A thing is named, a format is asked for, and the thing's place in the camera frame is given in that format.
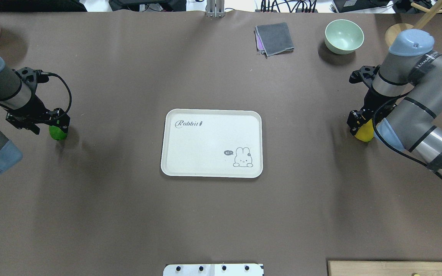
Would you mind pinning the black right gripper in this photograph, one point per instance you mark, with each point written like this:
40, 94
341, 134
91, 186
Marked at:
373, 102

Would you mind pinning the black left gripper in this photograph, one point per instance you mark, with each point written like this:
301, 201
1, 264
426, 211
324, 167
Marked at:
37, 107

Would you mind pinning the green lemon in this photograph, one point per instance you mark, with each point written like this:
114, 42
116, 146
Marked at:
58, 133

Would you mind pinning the yellow lemon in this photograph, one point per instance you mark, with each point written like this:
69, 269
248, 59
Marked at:
366, 132

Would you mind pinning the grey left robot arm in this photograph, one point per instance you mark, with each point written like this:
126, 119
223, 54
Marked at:
12, 97

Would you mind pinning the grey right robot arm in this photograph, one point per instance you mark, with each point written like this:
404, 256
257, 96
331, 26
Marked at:
404, 97

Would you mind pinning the cream rabbit tray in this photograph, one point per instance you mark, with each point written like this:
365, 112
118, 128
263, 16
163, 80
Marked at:
212, 143

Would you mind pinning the wooden stand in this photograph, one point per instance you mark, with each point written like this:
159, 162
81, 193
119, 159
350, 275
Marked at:
393, 31

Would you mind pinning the mint green bowl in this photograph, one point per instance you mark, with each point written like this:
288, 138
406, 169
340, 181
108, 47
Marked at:
343, 36

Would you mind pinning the grey folded cloth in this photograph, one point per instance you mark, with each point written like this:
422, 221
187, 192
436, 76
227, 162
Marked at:
273, 39

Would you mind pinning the wooden cutting board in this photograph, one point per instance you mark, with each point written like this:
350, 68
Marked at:
384, 268

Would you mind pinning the aluminium frame post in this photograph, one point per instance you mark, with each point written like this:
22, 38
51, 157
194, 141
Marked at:
215, 8

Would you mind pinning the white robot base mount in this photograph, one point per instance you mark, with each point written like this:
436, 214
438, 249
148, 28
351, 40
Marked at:
220, 269

